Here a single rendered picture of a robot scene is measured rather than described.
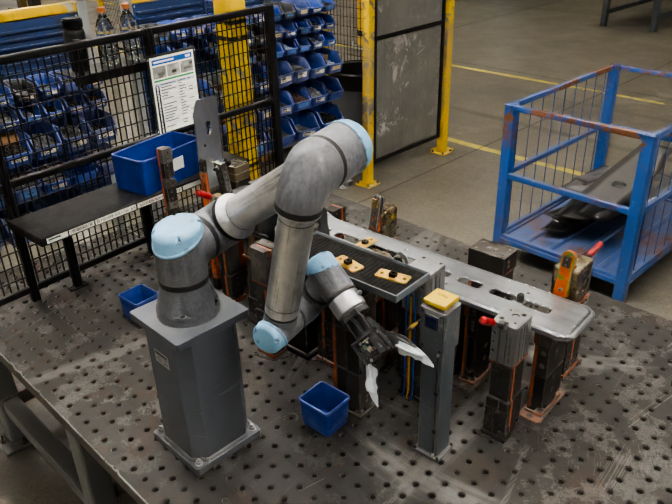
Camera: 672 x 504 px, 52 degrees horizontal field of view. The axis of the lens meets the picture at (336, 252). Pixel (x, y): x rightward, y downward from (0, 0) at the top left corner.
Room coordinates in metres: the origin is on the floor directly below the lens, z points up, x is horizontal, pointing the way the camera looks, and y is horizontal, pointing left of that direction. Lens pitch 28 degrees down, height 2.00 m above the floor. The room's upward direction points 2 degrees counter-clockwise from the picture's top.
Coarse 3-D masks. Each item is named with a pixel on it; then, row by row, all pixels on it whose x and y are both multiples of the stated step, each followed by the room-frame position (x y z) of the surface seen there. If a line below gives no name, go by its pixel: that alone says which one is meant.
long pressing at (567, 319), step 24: (360, 240) 1.94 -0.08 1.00; (384, 240) 1.92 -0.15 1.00; (456, 264) 1.76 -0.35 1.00; (456, 288) 1.62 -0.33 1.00; (480, 288) 1.62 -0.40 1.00; (504, 288) 1.62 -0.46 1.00; (528, 288) 1.61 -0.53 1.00; (552, 312) 1.49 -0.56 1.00; (576, 312) 1.49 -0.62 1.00; (552, 336) 1.39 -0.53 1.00; (576, 336) 1.39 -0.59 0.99
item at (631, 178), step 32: (544, 96) 3.76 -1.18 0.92; (608, 96) 4.31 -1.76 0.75; (512, 128) 3.51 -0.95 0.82; (608, 128) 3.13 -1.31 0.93; (512, 160) 3.53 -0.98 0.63; (640, 160) 3.00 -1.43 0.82; (576, 192) 3.23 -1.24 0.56; (608, 192) 3.37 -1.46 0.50; (640, 192) 2.98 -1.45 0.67; (512, 224) 3.63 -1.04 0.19; (544, 224) 3.68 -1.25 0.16; (576, 224) 3.48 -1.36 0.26; (608, 224) 3.66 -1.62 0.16; (640, 224) 2.99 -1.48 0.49; (544, 256) 3.30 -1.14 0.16; (608, 256) 3.27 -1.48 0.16; (640, 256) 3.26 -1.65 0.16
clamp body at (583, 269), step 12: (576, 264) 1.63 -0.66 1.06; (588, 264) 1.64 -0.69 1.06; (576, 276) 1.59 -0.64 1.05; (588, 276) 1.65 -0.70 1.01; (552, 288) 1.63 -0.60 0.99; (576, 288) 1.59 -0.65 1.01; (588, 288) 1.66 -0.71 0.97; (576, 300) 1.60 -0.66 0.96; (576, 348) 1.65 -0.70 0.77; (564, 360) 1.59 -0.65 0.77; (576, 360) 1.66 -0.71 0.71; (564, 372) 1.60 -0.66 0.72
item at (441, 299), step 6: (438, 288) 1.37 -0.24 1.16; (432, 294) 1.34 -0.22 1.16; (438, 294) 1.34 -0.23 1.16; (444, 294) 1.34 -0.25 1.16; (450, 294) 1.34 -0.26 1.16; (426, 300) 1.32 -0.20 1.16; (432, 300) 1.32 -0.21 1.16; (438, 300) 1.31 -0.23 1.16; (444, 300) 1.31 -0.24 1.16; (450, 300) 1.31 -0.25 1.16; (456, 300) 1.32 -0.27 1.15; (438, 306) 1.30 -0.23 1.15; (444, 306) 1.29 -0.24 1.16; (450, 306) 1.30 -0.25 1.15
